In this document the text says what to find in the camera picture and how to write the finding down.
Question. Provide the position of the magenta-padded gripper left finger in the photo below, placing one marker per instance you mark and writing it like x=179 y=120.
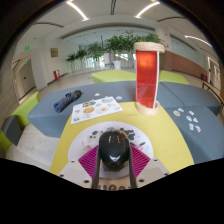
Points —
x=75 y=171

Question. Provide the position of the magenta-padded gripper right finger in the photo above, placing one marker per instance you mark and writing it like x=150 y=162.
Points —
x=150 y=170

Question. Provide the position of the black computer mouse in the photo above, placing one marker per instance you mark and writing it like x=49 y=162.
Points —
x=114 y=150

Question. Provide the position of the grey bench seat with stickers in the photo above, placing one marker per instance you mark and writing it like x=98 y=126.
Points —
x=206 y=143

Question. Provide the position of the white sticker sheet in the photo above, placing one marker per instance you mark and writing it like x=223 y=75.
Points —
x=95 y=109

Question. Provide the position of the dark blue folded umbrella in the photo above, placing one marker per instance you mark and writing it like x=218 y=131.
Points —
x=66 y=100

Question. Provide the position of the dark grey ottoman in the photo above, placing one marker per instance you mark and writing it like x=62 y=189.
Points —
x=11 y=128

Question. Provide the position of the small round white sticker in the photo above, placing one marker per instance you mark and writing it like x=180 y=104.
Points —
x=119 y=98
x=97 y=94

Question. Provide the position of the lime green block seat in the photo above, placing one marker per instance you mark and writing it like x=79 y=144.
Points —
x=23 y=108

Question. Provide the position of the red cylinder lamp wooden ends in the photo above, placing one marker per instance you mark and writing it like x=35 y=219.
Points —
x=146 y=78

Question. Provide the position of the red fire extinguisher box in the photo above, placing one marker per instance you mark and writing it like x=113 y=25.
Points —
x=56 y=74

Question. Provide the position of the dark framed chair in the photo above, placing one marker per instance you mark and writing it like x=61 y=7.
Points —
x=213 y=91

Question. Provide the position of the lime green bench seat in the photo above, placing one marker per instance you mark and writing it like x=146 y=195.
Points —
x=113 y=76

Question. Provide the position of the row of potted plants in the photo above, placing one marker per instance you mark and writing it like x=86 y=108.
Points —
x=116 y=45

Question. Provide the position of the ceiling strip lights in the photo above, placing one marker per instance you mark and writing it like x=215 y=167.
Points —
x=77 y=9

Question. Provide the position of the brown wall plaque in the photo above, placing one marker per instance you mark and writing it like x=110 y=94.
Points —
x=54 y=52

